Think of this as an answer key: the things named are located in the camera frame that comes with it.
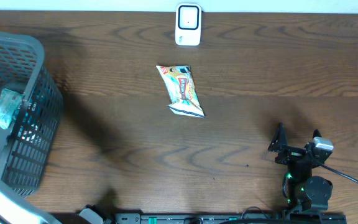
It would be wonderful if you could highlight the yellow snack bag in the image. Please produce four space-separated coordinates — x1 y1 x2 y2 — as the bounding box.
156 65 206 118

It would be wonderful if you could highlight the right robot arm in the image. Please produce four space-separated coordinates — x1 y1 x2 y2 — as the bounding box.
268 123 334 217

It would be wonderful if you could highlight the white barcode scanner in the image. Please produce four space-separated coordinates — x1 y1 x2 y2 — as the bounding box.
175 3 202 46

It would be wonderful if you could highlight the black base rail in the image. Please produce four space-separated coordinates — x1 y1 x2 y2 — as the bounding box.
101 213 347 224

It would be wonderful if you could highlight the light teal tissue packet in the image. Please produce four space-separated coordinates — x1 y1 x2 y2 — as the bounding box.
0 88 24 129

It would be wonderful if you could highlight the grey plastic mesh basket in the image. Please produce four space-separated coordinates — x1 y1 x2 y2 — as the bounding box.
0 29 64 200

